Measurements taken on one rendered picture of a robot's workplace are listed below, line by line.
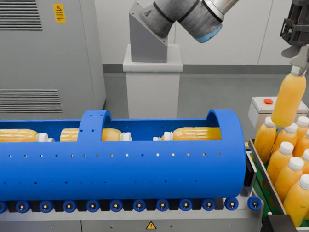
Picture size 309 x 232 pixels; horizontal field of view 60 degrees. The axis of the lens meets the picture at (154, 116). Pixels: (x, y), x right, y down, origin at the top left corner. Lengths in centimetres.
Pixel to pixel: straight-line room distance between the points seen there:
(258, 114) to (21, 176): 88
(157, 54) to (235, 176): 86
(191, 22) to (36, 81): 168
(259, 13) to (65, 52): 239
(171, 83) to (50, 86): 143
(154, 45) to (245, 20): 240
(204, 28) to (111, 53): 244
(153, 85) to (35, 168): 89
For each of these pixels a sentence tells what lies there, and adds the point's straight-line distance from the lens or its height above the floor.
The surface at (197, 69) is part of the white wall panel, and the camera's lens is 381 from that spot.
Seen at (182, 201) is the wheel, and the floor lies 98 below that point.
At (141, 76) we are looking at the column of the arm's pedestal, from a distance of 149.
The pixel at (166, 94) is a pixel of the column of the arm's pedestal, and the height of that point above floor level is 91.
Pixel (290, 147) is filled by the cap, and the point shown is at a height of 111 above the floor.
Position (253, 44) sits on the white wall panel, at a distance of 386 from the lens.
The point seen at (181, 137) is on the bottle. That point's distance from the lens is 88.
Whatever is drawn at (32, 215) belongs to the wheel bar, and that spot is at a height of 93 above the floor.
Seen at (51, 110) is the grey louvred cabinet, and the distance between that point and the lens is 279.
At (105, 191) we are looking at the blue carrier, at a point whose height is 108.
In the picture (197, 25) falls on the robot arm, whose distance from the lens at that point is 144.
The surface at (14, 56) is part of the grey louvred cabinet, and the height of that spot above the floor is 79.
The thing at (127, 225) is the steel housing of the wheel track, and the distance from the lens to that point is 97.
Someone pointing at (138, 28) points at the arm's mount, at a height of 128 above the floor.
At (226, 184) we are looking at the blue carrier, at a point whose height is 110.
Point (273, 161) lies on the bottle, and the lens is 102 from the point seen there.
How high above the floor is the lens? 170
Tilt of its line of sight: 35 degrees down
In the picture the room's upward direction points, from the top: straight up
